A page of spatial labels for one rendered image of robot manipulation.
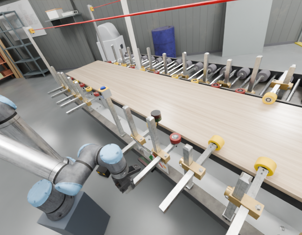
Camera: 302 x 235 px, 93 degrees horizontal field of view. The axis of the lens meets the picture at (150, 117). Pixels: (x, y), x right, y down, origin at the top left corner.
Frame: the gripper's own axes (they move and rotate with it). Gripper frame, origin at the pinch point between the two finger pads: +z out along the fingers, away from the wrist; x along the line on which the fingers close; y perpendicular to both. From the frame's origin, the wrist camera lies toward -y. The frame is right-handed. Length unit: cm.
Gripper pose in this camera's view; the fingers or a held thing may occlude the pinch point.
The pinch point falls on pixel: (132, 187)
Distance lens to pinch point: 97.5
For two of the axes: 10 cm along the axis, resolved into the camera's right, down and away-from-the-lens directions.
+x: 6.8, 3.6, -6.4
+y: -7.2, 5.2, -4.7
